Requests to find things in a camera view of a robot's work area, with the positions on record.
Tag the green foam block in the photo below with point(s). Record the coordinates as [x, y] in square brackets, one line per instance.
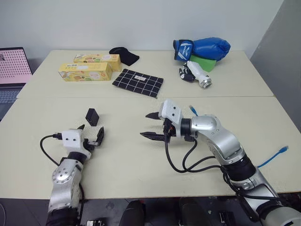
[203, 62]

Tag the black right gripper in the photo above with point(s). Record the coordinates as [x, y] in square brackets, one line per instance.
[169, 129]

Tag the dark rounded shape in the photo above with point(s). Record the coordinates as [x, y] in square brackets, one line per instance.
[191, 212]
[131, 213]

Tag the black white grid pouch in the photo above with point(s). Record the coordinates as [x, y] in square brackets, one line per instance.
[138, 82]

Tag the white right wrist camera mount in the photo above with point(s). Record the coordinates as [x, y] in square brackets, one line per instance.
[170, 110]

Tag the small black box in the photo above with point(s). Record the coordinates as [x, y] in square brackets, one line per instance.
[92, 117]

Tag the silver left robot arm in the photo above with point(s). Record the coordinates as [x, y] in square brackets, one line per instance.
[63, 179]

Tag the black fabric cap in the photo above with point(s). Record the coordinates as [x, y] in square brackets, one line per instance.
[124, 55]

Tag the yellow printed carton box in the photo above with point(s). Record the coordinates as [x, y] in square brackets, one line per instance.
[85, 71]
[98, 59]

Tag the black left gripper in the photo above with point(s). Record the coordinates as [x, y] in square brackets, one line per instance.
[90, 144]

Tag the grey laptop with pink screen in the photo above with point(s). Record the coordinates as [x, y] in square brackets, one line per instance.
[11, 66]

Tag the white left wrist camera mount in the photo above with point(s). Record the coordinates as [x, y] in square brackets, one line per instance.
[73, 139]

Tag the blue boxing glove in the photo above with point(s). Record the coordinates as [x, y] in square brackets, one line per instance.
[202, 48]

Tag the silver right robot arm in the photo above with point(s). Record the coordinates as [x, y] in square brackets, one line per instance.
[223, 139]

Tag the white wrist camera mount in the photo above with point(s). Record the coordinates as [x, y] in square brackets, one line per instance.
[73, 139]
[170, 110]

